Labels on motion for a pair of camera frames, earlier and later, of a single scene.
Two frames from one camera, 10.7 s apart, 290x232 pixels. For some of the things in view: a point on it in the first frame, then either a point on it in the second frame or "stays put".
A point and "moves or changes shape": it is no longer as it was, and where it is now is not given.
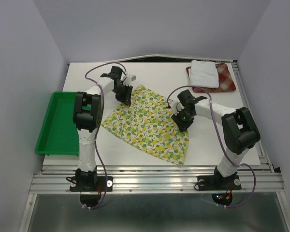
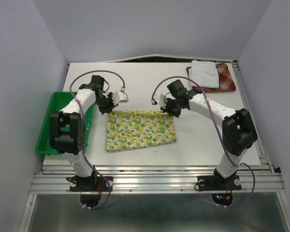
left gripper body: [123, 93] → [105, 103]
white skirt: [204, 74] stays put
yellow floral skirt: [148, 123] moves or changes shape
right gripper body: [183, 119] → [172, 107]
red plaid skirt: [225, 80] stays put
